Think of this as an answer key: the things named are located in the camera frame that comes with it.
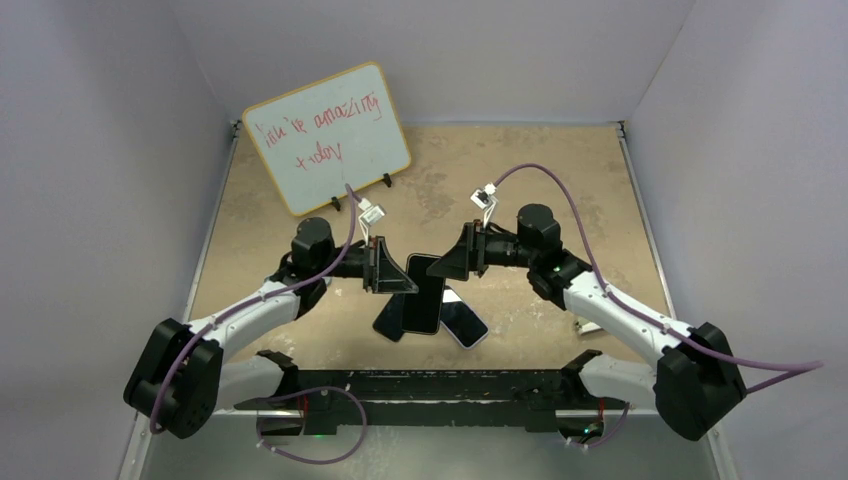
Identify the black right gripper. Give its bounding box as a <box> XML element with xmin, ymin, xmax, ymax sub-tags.
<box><xmin>429</xmin><ymin>220</ymin><xmax>537</xmax><ymax>281</ymax></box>

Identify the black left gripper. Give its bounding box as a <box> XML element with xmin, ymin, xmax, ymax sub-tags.
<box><xmin>316</xmin><ymin>236</ymin><xmax>417</xmax><ymax>294</ymax></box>

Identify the black phone case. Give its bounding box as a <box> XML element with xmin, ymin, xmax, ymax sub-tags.
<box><xmin>399</xmin><ymin>252</ymin><xmax>449</xmax><ymax>337</ymax></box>

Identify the lavender phone case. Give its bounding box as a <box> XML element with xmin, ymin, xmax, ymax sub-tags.
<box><xmin>438</xmin><ymin>286</ymin><xmax>492</xmax><ymax>351</ymax></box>

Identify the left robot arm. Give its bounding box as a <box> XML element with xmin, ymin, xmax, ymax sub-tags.
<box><xmin>123</xmin><ymin>217</ymin><xmax>419</xmax><ymax>439</ymax></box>

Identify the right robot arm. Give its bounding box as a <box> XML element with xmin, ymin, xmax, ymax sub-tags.
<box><xmin>428</xmin><ymin>204</ymin><xmax>747</xmax><ymax>441</ymax></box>

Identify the black phone with white sticker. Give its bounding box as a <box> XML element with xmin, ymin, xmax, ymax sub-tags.
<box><xmin>372</xmin><ymin>295</ymin><xmax>404</xmax><ymax>343</ymax></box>

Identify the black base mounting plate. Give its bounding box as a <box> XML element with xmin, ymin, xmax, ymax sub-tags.
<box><xmin>236</xmin><ymin>369</ymin><xmax>624</xmax><ymax>435</ymax></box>

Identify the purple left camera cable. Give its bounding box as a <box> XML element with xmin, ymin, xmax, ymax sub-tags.
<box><xmin>148</xmin><ymin>184</ymin><xmax>372</xmax><ymax>436</ymax></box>

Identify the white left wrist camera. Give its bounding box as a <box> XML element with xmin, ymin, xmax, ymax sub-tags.
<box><xmin>358</xmin><ymin>198</ymin><xmax>386</xmax><ymax>239</ymax></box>

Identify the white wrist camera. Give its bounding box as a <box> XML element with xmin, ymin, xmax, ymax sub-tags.
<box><xmin>358</xmin><ymin>198</ymin><xmax>386</xmax><ymax>239</ymax></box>
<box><xmin>470</xmin><ymin>183</ymin><xmax>498</xmax><ymax>227</ymax></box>

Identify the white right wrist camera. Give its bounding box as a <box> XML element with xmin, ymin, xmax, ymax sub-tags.
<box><xmin>470</xmin><ymin>183</ymin><xmax>498</xmax><ymax>227</ymax></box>

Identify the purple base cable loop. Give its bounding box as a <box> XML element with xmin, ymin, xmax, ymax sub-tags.
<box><xmin>255</xmin><ymin>385</ymin><xmax>368</xmax><ymax>466</ymax></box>

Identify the white board with yellow frame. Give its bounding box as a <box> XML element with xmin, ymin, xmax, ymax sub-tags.
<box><xmin>241</xmin><ymin>62</ymin><xmax>412</xmax><ymax>216</ymax></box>

